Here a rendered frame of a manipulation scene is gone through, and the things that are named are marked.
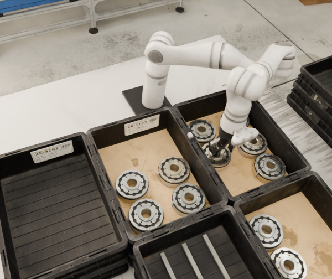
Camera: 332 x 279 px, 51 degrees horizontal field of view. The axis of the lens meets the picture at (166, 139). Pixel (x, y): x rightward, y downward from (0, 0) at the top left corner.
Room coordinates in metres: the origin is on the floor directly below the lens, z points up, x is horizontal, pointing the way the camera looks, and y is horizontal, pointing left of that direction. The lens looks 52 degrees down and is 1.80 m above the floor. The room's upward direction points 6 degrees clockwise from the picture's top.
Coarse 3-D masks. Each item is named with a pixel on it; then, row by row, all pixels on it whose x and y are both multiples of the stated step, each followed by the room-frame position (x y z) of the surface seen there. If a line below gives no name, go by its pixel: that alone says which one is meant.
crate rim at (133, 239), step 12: (168, 108) 0.81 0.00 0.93; (120, 120) 0.74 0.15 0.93; (132, 120) 0.74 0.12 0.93; (192, 144) 0.67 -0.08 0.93; (96, 156) 0.59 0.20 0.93; (204, 168) 0.59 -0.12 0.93; (108, 180) 0.52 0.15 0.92; (216, 180) 0.55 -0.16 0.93; (120, 204) 0.44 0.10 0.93; (216, 204) 0.47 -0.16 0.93; (120, 216) 0.40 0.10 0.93; (192, 216) 0.43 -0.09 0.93; (156, 228) 0.38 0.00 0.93; (168, 228) 0.39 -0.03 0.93; (132, 240) 0.34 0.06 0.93
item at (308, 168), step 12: (204, 96) 0.89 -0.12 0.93; (264, 108) 0.86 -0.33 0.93; (180, 120) 0.76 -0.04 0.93; (192, 132) 0.72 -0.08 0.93; (288, 144) 0.72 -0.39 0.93; (204, 156) 0.63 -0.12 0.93; (300, 156) 0.67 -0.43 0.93; (276, 180) 0.57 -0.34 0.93; (228, 192) 0.51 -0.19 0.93; (252, 192) 0.52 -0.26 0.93
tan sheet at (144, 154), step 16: (128, 144) 0.72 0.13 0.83; (144, 144) 0.72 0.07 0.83; (160, 144) 0.73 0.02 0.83; (112, 160) 0.64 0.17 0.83; (128, 160) 0.65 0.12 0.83; (144, 160) 0.66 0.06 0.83; (160, 160) 0.67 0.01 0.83; (112, 176) 0.58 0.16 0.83; (192, 176) 0.62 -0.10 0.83; (160, 192) 0.55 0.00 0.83; (128, 208) 0.48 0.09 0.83
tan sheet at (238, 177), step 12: (216, 120) 0.87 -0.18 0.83; (216, 132) 0.81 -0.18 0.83; (228, 144) 0.76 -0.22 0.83; (240, 156) 0.72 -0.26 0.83; (228, 168) 0.66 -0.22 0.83; (240, 168) 0.67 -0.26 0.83; (228, 180) 0.62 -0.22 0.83; (240, 180) 0.62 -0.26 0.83; (252, 180) 0.63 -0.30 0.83; (240, 192) 0.58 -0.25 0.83
